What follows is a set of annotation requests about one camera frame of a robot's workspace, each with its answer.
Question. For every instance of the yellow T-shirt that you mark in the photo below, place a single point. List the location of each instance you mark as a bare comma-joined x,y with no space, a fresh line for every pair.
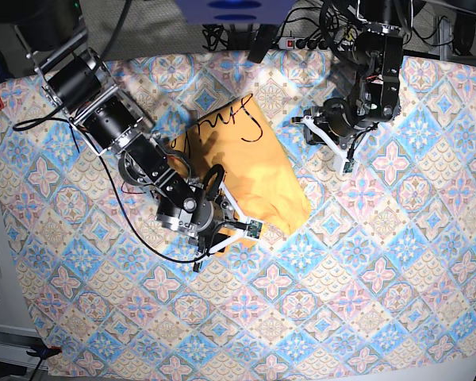
258,172

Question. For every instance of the purple camera mount housing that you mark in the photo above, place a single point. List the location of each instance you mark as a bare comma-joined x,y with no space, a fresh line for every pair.
206,12

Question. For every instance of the black table clamp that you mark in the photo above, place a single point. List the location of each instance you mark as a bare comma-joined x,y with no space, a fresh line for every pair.
264,38

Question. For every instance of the white rail box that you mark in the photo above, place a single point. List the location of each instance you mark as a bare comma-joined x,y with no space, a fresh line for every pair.
15,342

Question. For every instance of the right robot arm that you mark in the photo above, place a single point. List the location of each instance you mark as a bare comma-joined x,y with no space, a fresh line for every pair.
86,97

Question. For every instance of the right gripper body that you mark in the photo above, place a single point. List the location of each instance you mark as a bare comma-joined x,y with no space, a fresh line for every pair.
206,221

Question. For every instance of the white power strip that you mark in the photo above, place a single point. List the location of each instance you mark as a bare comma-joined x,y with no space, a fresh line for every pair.
298,43

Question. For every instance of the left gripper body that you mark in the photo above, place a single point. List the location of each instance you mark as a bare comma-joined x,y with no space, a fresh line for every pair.
336,119

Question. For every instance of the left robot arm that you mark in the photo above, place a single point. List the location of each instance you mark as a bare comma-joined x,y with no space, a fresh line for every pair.
376,54

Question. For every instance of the patterned blue tile tablecloth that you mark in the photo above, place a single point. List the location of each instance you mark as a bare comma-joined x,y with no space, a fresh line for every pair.
380,276

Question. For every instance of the orange black clamp bottom left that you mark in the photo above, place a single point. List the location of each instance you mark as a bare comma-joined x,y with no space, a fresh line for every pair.
43,352

